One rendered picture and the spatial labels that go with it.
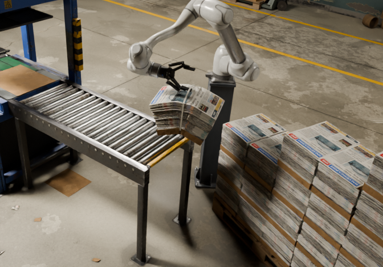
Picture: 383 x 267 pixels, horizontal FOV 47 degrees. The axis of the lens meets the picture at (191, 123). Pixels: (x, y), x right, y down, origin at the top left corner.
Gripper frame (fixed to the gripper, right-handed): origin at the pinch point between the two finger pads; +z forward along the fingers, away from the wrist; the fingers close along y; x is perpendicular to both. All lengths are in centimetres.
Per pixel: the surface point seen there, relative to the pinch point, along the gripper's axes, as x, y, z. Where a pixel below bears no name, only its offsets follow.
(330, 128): -13, 17, 91
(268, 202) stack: 7, 72, 67
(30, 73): -57, 62, -148
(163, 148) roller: 9, 51, -10
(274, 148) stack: -13, 43, 61
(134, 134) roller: -1, 53, -34
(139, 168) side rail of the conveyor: 35, 50, -17
